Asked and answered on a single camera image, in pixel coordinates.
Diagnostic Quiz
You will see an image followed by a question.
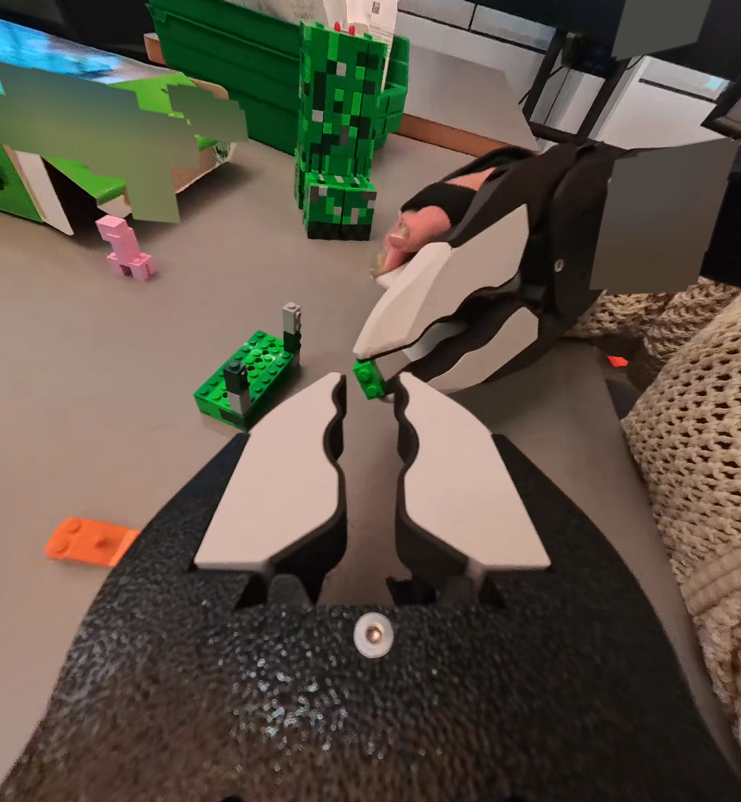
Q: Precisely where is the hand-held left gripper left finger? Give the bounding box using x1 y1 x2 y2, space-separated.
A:
193 371 350 596

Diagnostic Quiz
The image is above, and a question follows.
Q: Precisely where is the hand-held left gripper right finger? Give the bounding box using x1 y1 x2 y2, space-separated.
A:
393 373 552 586

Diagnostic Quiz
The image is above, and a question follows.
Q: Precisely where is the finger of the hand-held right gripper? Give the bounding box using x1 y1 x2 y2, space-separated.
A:
352 202 531 359
397 297 541 396

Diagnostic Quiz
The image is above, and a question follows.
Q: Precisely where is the green lego assembly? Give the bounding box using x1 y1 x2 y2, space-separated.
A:
194 302 302 432

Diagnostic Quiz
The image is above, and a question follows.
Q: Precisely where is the small green lego brick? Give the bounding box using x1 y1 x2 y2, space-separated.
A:
353 358 389 402

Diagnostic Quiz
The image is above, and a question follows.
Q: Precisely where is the person's right forearm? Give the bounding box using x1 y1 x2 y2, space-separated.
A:
571 279 741 352

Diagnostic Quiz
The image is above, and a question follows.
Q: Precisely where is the green lego creeper figure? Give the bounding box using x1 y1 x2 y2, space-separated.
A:
294 20 412 241

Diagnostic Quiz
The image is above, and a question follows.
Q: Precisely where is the pink lego pig figure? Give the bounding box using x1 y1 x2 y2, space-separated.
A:
95 215 157 282

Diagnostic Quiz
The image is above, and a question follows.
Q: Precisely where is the person's right hand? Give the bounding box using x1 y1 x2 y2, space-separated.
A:
369 170 498 279

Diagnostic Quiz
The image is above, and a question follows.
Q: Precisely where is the orange brick separator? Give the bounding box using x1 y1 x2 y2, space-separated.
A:
43 518 141 569

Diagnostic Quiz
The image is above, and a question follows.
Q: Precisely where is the dark green box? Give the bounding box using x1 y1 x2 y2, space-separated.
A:
145 0 412 154

